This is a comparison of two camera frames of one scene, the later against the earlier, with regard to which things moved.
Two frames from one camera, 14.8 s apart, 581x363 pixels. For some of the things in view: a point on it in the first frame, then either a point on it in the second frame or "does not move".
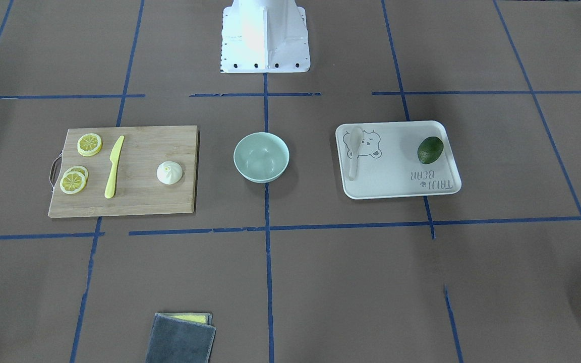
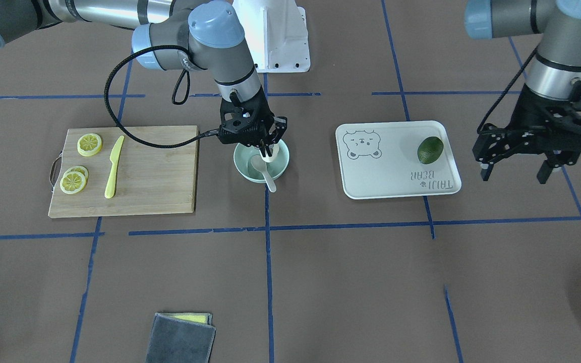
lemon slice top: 89,144 does not move
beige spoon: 356,133 → 259,163
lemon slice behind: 78,169 does not move
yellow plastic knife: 110,189 does not move
